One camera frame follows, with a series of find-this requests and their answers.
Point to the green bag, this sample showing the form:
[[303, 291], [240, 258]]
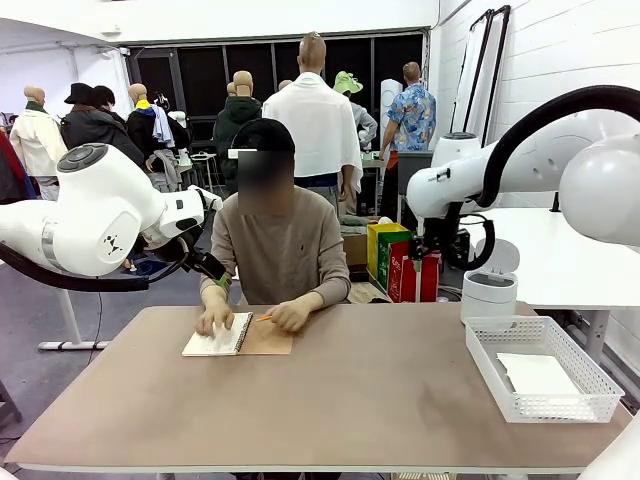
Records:
[[387, 260]]

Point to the bare mannequin head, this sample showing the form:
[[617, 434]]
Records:
[[285, 85]]

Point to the gray cabinet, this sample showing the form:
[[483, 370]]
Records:
[[412, 160]]

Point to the person's right hand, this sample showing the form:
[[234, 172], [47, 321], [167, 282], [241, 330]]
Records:
[[215, 317]]

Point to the black baseball cap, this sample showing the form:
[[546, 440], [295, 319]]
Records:
[[265, 132]]

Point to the mannequin in cream jacket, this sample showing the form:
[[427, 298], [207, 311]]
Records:
[[37, 140]]

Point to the red bag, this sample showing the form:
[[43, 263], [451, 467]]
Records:
[[400, 285]]

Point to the white tower appliance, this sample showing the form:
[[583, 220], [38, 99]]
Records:
[[390, 95]]

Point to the gray-green cloth pile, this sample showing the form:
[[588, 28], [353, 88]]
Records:
[[360, 225]]

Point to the mannequin with yellow collar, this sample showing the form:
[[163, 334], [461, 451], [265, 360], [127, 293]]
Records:
[[142, 125]]

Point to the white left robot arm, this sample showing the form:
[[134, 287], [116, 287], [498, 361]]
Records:
[[95, 210]]

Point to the person's left hand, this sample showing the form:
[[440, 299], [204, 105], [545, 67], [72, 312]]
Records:
[[292, 317]]

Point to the mannequin with black bucket hat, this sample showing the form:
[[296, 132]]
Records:
[[77, 95]]

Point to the black framed backdrop panels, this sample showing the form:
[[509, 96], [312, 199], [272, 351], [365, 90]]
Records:
[[480, 75]]

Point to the mannequin with green hat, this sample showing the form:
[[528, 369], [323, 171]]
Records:
[[347, 82]]

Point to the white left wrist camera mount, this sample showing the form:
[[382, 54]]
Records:
[[207, 196]]

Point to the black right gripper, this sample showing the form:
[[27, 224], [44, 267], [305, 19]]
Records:
[[422, 247]]

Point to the white round trash bin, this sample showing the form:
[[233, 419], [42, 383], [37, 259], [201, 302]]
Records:
[[487, 300]]

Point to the mannequin with white shawl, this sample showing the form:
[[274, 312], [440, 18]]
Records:
[[310, 110]]

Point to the spiral notebook brown cover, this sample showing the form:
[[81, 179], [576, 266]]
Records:
[[270, 342]]

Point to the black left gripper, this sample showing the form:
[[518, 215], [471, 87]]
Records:
[[175, 247]]

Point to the yellow bag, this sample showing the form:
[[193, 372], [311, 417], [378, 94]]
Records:
[[372, 250]]

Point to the mannequin in blue floral shirt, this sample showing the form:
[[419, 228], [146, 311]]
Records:
[[412, 120]]

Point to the mannequin in dark green hoodie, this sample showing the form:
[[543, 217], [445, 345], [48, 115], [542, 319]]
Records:
[[235, 110]]

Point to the seated person beige sweater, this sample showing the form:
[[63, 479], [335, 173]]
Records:
[[280, 240]]

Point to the background person black hair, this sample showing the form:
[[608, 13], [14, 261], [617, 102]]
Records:
[[102, 97]]

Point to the red garment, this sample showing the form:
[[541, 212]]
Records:
[[10, 170]]

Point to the person's left forearm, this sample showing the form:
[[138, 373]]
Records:
[[330, 295]]

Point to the cardboard box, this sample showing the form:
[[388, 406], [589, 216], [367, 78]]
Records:
[[356, 250]]

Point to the white paper sheet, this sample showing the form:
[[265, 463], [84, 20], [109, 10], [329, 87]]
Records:
[[540, 375]]

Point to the yellow pencil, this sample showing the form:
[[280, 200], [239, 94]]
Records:
[[264, 317]]

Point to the white plastic mesh basket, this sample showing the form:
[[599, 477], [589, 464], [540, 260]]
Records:
[[500, 332]]

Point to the person's right forearm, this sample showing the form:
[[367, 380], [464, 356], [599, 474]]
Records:
[[212, 292]]

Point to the light wooden board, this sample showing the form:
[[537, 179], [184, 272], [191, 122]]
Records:
[[365, 292]]

